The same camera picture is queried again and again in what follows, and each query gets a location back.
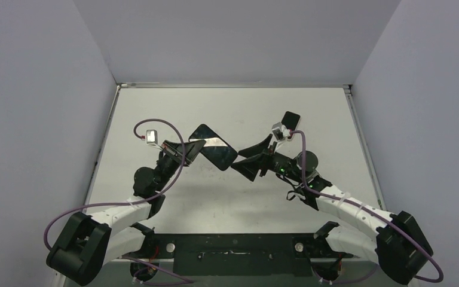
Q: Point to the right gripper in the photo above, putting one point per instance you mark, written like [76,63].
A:
[266,159]

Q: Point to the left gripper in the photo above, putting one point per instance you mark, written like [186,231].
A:
[171,149]

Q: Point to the black phone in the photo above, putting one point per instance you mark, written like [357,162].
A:
[216,150]

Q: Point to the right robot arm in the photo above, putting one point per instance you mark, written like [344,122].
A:
[395,242]

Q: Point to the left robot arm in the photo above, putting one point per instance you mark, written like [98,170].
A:
[89,241]

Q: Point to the phone in beige case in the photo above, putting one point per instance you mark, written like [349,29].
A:
[290,120]

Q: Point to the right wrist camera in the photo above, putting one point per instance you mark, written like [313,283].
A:
[281,132]

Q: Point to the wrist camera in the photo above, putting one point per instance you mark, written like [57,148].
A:
[281,132]
[150,138]

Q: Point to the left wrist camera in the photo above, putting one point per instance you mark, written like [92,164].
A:
[150,138]

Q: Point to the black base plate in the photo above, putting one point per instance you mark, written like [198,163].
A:
[238,254]

